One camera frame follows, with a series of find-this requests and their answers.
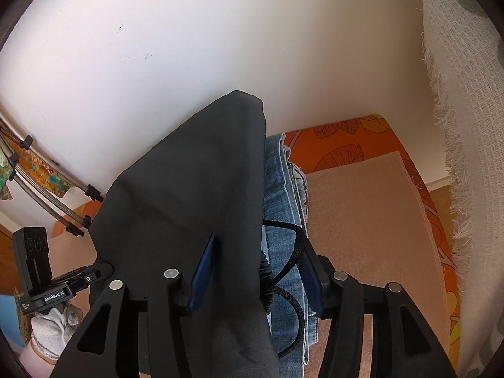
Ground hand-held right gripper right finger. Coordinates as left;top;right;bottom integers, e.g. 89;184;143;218
301;239;459;378

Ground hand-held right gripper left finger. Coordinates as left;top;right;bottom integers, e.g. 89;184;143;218
49;233;215;378

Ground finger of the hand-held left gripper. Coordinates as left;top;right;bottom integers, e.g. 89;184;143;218
69;263;116;290

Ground dark grey pants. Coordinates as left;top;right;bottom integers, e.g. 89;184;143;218
87;90;282;378

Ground person's left forearm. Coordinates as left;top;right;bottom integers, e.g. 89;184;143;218
18;344;60;374

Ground person's left hand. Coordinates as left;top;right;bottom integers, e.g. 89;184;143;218
31;306;84;360

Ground brown wooden furniture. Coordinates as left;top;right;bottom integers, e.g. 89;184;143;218
0;218;18;247

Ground metal tripod stand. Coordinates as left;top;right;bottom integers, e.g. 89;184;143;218
0;104;105;238

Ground light blue cloth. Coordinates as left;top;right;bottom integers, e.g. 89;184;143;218
0;295;22;349

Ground beige blanket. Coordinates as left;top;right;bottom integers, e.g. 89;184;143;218
47;150;451;378

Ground colourful patterned scarf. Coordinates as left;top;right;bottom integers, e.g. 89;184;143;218
0;142;76;202

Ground folded light blue jeans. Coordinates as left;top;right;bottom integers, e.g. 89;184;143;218
260;132;320;367

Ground orange leaf-print bed sheet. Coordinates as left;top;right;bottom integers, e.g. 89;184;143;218
51;114;462;359

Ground white fringed blanket green print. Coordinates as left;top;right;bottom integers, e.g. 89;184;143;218
415;0;504;378

